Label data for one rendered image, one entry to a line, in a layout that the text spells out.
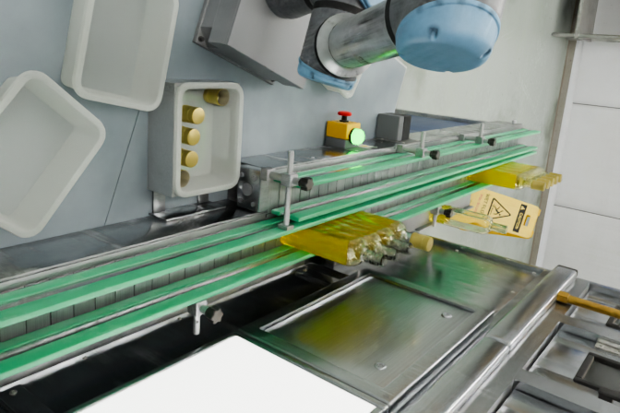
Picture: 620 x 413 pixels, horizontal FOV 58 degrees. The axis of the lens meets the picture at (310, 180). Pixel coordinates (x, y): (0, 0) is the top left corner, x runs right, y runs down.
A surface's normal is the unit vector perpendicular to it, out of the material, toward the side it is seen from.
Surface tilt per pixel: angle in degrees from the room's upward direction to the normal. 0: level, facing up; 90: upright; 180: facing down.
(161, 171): 90
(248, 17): 1
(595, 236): 90
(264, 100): 0
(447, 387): 90
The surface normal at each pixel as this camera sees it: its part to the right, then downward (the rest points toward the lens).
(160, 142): -0.61, 0.14
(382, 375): 0.07, -0.97
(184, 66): 0.79, 0.20
